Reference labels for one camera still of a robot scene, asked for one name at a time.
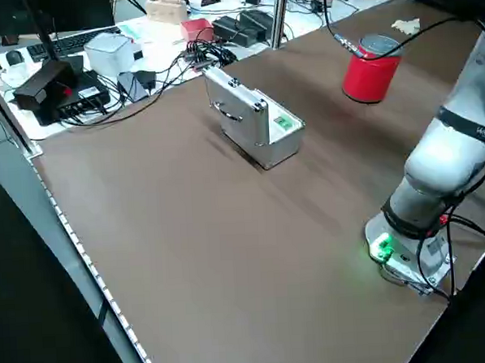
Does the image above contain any arm cable with connector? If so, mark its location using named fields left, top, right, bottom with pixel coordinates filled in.
left=323, top=0, right=485, bottom=64

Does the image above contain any black box with red mark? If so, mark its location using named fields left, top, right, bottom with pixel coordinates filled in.
left=11, top=58, right=80, bottom=113

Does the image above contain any red open box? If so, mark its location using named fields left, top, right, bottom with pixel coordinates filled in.
left=180, top=16, right=214, bottom=43

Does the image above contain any light wooden box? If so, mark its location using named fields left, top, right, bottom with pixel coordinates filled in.
left=144, top=0, right=189, bottom=24

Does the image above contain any silver aluminium case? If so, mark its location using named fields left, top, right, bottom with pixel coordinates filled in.
left=201, top=61, right=309, bottom=175

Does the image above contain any black ridged power brick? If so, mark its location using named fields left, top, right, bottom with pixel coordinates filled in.
left=211, top=13, right=247, bottom=45
left=236, top=7, right=275, bottom=45

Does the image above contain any black network switch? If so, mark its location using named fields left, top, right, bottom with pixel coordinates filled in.
left=32, top=68, right=113, bottom=127

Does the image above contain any grey power adapter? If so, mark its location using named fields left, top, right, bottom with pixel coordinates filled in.
left=116, top=70, right=149, bottom=103

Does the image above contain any black computer mouse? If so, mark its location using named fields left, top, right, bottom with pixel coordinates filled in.
left=6, top=49, right=26, bottom=67

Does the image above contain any black keyboard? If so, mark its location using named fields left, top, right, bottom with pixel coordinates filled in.
left=26, top=26, right=123, bottom=63

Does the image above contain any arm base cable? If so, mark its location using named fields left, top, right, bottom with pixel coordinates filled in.
left=414, top=211, right=485, bottom=303

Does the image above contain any red push-button trash can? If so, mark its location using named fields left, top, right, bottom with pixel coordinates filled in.
left=339, top=32, right=407, bottom=106

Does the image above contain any aluminium frame post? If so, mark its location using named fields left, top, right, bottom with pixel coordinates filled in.
left=0, top=61, right=44, bottom=158
left=268, top=0, right=293, bottom=50

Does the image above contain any black monitor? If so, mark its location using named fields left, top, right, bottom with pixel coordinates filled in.
left=0, top=0, right=117, bottom=41

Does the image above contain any white cube box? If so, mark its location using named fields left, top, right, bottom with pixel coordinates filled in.
left=83, top=30, right=137, bottom=80

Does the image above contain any usb hub with cables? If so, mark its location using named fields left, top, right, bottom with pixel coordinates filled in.
left=180, top=44, right=217, bottom=74

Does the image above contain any black plug adapter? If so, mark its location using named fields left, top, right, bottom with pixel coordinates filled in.
left=132, top=68, right=157, bottom=93

